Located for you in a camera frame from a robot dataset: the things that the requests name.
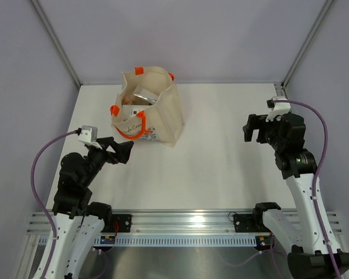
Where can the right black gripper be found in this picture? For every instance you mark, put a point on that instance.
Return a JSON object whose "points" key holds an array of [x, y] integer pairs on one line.
{"points": [[257, 122]]}

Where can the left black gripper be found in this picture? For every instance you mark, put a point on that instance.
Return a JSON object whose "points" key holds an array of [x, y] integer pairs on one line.
{"points": [[121, 150]]}

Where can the peach bottle pink cap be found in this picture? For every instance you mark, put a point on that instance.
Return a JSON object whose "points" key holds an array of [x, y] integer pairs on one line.
{"points": [[127, 100]]}

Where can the silver tube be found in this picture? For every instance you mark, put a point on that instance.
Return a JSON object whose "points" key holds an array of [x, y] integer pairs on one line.
{"points": [[151, 99]]}

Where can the white bottle black cap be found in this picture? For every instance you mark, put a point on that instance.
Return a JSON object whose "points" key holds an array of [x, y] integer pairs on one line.
{"points": [[135, 109]]}

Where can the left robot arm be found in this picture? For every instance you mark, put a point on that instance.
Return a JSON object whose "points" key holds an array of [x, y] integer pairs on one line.
{"points": [[76, 221]]}

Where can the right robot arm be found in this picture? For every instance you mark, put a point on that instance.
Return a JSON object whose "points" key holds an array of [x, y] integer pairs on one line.
{"points": [[313, 250]]}

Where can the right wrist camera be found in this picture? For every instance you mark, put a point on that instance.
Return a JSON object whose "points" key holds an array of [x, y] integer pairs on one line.
{"points": [[279, 106]]}

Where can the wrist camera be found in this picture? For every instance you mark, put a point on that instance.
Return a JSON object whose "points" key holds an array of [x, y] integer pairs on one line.
{"points": [[279, 106], [88, 136]]}

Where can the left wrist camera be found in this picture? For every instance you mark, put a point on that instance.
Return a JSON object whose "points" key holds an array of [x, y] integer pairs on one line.
{"points": [[88, 136]]}

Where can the canvas bag orange handles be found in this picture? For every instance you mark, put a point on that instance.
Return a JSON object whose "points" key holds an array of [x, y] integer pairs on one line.
{"points": [[161, 122]]}

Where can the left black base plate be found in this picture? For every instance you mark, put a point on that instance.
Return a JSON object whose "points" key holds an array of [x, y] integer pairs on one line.
{"points": [[120, 223]]}

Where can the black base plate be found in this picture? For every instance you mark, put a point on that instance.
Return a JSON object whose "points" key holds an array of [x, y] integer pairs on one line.
{"points": [[244, 223], [120, 223]]}

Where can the white slotted cable duct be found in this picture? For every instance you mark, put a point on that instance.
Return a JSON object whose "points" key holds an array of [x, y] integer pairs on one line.
{"points": [[176, 241]]}

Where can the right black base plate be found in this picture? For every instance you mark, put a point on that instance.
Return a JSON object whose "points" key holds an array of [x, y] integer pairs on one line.
{"points": [[244, 223]]}

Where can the aluminium mounting rail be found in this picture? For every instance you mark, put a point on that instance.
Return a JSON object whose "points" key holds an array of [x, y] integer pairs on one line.
{"points": [[177, 223]]}

